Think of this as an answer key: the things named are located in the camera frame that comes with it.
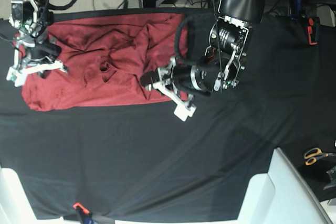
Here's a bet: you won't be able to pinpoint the red long-sleeve shirt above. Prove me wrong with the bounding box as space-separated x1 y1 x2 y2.
22 13 184 112

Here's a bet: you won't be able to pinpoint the white bin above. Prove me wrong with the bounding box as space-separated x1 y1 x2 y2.
1 167 64 223
237 148 335 224

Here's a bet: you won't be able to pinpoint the orange black clamp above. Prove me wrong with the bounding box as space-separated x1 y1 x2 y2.
307 17 320 45

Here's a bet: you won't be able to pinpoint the orange blue clamp bottom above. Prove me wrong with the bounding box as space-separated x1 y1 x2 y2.
72 202 96 224

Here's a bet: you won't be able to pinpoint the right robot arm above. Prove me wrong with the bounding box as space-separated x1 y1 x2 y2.
1 0 77 87

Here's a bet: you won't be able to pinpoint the white bin right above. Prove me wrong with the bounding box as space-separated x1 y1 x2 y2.
237 148 335 224

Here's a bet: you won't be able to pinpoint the black table cloth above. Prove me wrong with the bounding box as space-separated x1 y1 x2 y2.
1 16 335 222

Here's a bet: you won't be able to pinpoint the black metal tool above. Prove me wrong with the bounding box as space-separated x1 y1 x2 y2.
323 166 336 206

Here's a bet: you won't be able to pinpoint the yellow-handled scissors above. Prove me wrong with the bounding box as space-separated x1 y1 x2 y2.
303 147 335 166

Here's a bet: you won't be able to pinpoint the white bin left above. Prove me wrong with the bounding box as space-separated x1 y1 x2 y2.
1 167 64 223

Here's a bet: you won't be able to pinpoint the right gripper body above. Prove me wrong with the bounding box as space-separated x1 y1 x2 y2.
6 39 69 87

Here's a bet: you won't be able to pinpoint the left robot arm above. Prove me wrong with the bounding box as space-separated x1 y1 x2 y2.
140 0 266 121

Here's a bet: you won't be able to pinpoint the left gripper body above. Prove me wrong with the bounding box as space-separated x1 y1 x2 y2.
146 57 211 122

